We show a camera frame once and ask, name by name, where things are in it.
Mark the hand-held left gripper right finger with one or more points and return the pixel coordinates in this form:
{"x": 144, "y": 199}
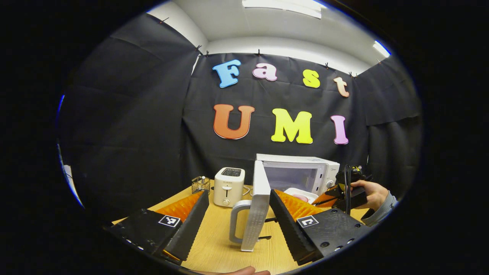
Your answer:
{"x": 292, "y": 233}

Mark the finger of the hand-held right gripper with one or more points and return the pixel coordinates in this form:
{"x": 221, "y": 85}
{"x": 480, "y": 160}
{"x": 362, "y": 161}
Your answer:
{"x": 328, "y": 199}

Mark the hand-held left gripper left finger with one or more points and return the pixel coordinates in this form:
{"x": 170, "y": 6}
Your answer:
{"x": 191, "y": 229}

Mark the white plate with pink food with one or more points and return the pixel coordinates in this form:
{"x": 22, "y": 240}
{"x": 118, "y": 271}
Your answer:
{"x": 301, "y": 191}

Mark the white microwave oven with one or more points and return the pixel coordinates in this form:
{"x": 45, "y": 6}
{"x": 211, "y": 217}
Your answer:
{"x": 290, "y": 162}

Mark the white toaster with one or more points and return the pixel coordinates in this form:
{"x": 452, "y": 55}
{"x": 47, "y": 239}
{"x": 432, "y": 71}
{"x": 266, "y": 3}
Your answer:
{"x": 229, "y": 191}

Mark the black backdrop cloth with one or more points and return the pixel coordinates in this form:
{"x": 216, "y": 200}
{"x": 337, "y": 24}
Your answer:
{"x": 153, "y": 114}

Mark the narrow ceiling light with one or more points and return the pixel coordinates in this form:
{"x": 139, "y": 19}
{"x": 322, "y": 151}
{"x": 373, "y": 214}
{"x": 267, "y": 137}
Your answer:
{"x": 381, "y": 48}

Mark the large ceiling light panel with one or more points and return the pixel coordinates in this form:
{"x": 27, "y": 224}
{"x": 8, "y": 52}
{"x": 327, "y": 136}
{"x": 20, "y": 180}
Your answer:
{"x": 282, "y": 5}

